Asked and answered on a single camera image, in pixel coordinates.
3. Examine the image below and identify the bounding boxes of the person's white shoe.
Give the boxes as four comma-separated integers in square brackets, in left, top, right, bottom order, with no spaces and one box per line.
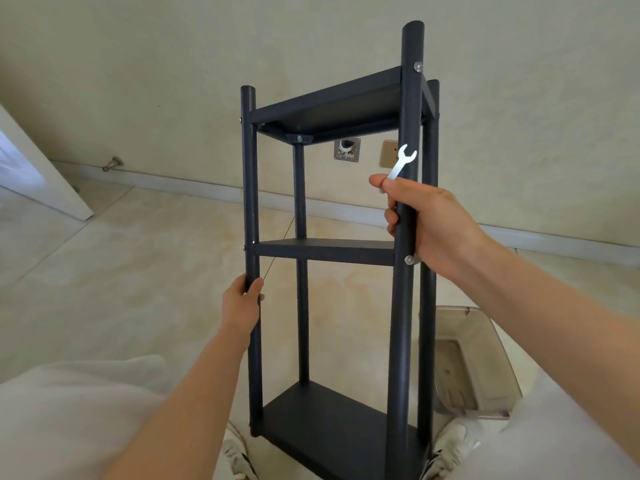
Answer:
[421,417,485,480]
[220,421,260,480]

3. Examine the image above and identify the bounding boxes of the gold wall socket plate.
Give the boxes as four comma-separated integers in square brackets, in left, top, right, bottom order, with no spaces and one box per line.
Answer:
[378,140,400,169]

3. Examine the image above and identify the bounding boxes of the person's white trousers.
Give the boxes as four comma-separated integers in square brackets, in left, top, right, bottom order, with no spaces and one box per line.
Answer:
[0,356,640,480]

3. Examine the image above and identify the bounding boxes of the black metal shelf rack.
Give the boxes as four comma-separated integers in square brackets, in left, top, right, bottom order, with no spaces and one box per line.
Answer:
[240,21,441,480]

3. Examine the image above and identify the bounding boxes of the person's left hand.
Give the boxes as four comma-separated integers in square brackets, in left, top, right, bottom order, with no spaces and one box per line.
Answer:
[220,274,265,349]

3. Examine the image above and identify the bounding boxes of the silver wall socket plate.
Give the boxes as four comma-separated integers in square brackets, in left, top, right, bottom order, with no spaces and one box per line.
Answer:
[333,137,361,163]

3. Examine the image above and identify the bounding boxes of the person's left white shoe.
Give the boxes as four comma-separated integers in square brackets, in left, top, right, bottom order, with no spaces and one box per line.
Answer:
[220,421,260,480]

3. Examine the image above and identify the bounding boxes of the person's right hand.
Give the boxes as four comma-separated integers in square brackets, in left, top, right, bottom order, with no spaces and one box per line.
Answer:
[369,174,493,282]

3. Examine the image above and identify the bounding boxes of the white baseboard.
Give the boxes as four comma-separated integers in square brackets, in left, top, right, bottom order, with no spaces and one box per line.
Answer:
[50,160,640,268]

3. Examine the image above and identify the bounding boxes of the white door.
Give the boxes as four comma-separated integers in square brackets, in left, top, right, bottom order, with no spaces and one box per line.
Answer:
[0,104,95,222]

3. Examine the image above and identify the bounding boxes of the person's right forearm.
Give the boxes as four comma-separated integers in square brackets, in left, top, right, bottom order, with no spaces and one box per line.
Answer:
[452,242,640,463]

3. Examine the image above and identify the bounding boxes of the person's left forearm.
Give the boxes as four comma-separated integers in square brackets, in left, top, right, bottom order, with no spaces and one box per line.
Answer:
[102,331,247,480]

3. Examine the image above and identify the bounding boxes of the clear plastic container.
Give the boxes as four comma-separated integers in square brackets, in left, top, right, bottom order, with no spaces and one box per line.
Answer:
[433,306,524,421]

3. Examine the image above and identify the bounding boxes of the small silver wrench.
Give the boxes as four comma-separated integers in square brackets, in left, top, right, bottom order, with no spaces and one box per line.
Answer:
[379,144,418,194]

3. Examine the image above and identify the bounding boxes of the person's right white shoe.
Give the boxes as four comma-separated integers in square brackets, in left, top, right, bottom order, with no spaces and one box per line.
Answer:
[421,417,485,480]

